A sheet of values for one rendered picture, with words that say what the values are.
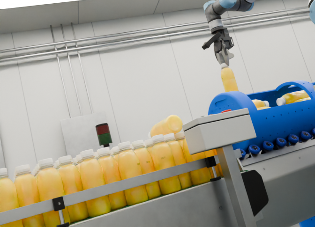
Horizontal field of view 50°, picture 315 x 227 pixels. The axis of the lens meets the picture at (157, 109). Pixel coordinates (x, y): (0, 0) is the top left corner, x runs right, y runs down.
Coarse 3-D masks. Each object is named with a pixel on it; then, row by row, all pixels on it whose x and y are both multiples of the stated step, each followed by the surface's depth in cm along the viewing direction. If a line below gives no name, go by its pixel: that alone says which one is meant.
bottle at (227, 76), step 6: (228, 66) 174; (222, 72) 173; (228, 72) 172; (222, 78) 173; (228, 78) 171; (234, 78) 172; (228, 84) 171; (234, 84) 171; (228, 90) 171; (234, 90) 170
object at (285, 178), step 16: (272, 160) 135; (288, 160) 137; (304, 160) 140; (272, 176) 130; (288, 176) 133; (304, 176) 138; (272, 192) 130; (288, 192) 134; (304, 192) 138; (272, 208) 130; (288, 208) 134; (304, 208) 139; (256, 224) 127; (272, 224) 131; (288, 224) 135
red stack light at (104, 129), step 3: (99, 126) 157; (102, 126) 157; (105, 126) 158; (108, 126) 160; (96, 129) 158; (99, 129) 157; (102, 129) 157; (105, 129) 157; (108, 129) 159; (99, 132) 157; (102, 132) 157; (105, 132) 157; (108, 132) 158
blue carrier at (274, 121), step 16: (224, 96) 143; (240, 96) 139; (256, 96) 166; (272, 96) 173; (208, 112) 156; (256, 112) 135; (272, 112) 139; (288, 112) 143; (304, 112) 147; (256, 128) 134; (272, 128) 138; (288, 128) 143; (304, 128) 149; (240, 144) 139; (256, 144) 138
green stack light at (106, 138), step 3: (99, 135) 157; (102, 135) 156; (105, 135) 156; (108, 135) 157; (99, 138) 157; (102, 138) 156; (105, 138) 156; (108, 138) 157; (111, 138) 158; (99, 141) 157; (102, 141) 156; (105, 141) 156; (108, 141) 156; (111, 141) 158; (99, 144) 157; (102, 144) 156; (105, 144) 157
